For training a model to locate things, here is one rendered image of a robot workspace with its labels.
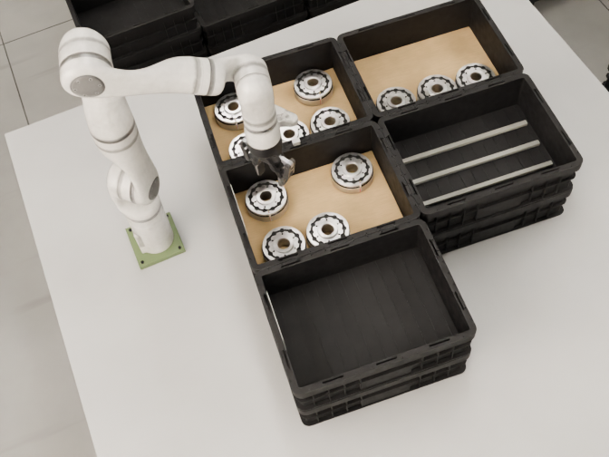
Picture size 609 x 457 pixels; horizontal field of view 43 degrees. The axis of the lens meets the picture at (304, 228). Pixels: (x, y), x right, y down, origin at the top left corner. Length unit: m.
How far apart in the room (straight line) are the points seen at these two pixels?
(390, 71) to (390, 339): 0.78
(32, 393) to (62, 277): 0.78
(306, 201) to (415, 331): 0.42
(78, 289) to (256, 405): 0.56
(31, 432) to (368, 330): 1.38
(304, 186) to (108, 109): 0.59
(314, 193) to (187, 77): 0.58
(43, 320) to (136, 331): 0.97
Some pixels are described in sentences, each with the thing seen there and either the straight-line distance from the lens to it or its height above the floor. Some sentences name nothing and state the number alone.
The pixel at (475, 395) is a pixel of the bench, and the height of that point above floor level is 0.70.
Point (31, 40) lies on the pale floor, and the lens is 3.76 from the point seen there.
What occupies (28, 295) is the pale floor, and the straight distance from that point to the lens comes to 2.97.
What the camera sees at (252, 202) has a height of 0.86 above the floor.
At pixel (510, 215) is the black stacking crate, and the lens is 1.94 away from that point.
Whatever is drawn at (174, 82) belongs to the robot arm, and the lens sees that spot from 1.46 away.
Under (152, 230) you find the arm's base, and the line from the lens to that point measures 1.93.
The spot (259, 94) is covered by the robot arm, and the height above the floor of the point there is 1.30.
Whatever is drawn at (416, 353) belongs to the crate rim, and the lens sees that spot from 1.61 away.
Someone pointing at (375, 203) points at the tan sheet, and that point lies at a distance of 1.89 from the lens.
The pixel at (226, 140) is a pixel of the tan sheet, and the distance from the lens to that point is 2.05.
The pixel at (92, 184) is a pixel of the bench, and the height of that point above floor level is 0.70.
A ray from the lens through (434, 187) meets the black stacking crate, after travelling 1.92.
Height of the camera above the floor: 2.42
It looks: 59 degrees down
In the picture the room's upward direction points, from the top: 9 degrees counter-clockwise
